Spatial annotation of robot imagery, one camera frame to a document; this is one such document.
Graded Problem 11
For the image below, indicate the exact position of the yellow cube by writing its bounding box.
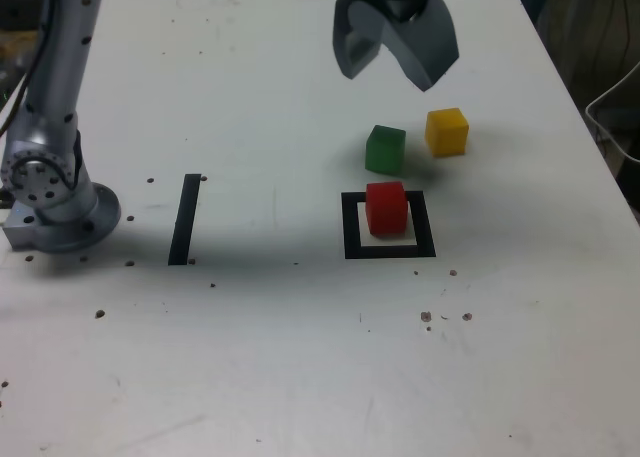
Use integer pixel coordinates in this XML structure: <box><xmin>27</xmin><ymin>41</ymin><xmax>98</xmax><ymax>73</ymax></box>
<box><xmin>424</xmin><ymin>107</ymin><xmax>470</xmax><ymax>158</ymax></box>

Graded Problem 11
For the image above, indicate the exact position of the black tape square outline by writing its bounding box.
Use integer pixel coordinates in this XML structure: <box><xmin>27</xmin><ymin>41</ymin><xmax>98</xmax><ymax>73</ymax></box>
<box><xmin>340</xmin><ymin>190</ymin><xmax>437</xmax><ymax>261</ymax></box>

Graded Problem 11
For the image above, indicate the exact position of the green cube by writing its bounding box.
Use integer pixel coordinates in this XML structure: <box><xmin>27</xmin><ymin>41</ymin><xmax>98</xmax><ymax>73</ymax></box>
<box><xmin>364</xmin><ymin>124</ymin><xmax>407</xmax><ymax>177</ymax></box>

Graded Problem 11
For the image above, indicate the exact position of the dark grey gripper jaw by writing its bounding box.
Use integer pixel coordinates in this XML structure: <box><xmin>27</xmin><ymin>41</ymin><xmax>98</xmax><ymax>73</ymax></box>
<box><xmin>331</xmin><ymin>0</ymin><xmax>390</xmax><ymax>82</ymax></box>

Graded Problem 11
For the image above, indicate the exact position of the white background cable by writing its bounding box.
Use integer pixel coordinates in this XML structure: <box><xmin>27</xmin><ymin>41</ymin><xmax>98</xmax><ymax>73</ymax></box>
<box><xmin>584</xmin><ymin>60</ymin><xmax>640</xmax><ymax>164</ymax></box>

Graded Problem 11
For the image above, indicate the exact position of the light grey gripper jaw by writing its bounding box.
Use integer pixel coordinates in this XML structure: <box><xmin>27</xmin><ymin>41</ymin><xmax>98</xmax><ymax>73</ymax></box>
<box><xmin>383</xmin><ymin>0</ymin><xmax>461</xmax><ymax>94</ymax></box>

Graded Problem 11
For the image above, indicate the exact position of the red cube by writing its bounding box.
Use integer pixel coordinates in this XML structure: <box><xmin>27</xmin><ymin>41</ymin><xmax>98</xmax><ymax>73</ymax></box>
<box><xmin>365</xmin><ymin>181</ymin><xmax>409</xmax><ymax>238</ymax></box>

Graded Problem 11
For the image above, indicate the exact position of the black tape strip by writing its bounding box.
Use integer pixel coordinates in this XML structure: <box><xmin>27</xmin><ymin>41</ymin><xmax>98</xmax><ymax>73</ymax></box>
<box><xmin>167</xmin><ymin>173</ymin><xmax>203</xmax><ymax>267</ymax></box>

